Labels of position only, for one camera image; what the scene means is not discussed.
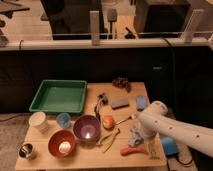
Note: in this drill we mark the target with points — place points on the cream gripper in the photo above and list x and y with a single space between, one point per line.
151 148

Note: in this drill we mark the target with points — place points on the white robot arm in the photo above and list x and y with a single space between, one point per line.
153 120

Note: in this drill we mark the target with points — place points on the purple bowl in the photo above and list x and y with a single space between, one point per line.
87 128

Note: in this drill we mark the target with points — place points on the red bowl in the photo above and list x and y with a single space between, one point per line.
61 144

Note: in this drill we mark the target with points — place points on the blue box on floor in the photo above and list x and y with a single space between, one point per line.
169 146

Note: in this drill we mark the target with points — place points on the orange carrot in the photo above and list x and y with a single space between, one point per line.
128 150

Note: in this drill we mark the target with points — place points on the wooden board table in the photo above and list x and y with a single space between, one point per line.
89 156

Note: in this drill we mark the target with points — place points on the blue sponge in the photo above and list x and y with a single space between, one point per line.
141 102

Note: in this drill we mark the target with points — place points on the orange apple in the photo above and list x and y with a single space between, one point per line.
108 122

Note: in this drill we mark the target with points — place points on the grey rectangular block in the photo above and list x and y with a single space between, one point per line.
119 104

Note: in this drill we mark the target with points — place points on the bunch of dark grapes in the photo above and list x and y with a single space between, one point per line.
122 83

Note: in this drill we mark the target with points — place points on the green plastic tray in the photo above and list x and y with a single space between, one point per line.
57 96

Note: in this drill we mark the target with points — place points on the white paper cup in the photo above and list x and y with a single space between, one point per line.
39 121

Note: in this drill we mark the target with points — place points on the small metal cup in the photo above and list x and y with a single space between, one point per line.
27 151

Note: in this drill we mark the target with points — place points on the black handled brush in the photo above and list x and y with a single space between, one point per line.
102 100

